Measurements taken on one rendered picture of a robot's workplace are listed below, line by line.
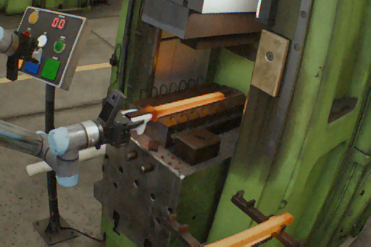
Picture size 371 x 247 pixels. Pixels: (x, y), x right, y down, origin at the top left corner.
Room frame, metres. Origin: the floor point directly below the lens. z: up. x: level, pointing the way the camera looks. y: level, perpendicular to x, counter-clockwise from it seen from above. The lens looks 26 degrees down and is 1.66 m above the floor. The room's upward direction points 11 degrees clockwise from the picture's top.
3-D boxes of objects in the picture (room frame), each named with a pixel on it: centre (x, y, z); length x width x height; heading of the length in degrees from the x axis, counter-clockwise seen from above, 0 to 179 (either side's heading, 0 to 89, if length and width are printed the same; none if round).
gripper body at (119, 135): (1.16, 0.21, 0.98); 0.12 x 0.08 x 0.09; 138
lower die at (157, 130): (1.45, -0.03, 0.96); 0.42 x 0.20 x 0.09; 138
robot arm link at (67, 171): (1.05, 0.33, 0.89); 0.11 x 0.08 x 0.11; 55
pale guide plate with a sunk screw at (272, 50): (1.18, -0.21, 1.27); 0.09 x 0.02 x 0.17; 48
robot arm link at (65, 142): (1.04, 0.31, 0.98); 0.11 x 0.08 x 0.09; 138
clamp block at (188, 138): (1.22, -0.06, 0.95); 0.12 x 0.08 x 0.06; 138
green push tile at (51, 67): (1.46, 0.53, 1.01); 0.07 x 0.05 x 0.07; 73
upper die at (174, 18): (1.45, -0.03, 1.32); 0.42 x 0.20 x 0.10; 138
